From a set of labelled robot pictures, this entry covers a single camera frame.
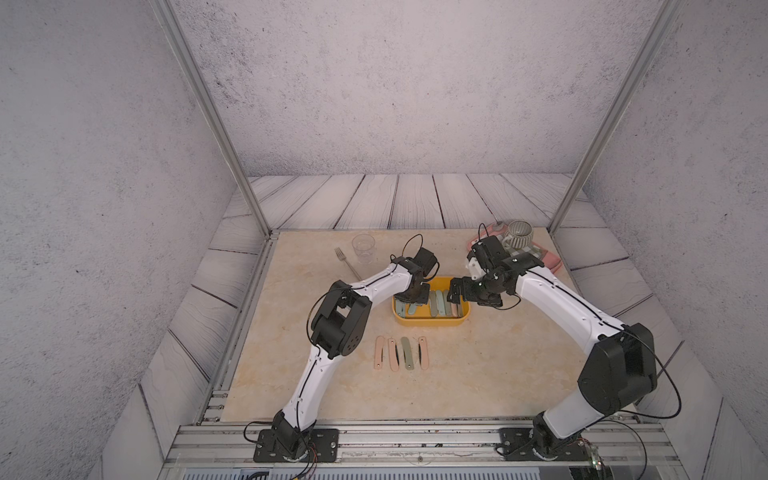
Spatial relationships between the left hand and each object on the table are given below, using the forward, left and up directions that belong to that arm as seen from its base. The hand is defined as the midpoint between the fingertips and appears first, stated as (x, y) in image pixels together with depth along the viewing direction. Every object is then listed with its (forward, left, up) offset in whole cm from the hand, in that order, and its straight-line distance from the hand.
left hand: (424, 301), depth 99 cm
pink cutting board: (+32, -32, +2) cm, 45 cm away
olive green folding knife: (-16, +7, -1) cm, 17 cm away
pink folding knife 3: (-4, -9, +1) cm, 10 cm away
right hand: (-8, -9, +14) cm, 18 cm away
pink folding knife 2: (-20, +10, -1) cm, 22 cm away
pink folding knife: (-17, +15, -1) cm, 22 cm away
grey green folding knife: (0, -3, -1) cm, 3 cm away
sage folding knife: (-2, -5, +3) cm, 6 cm away
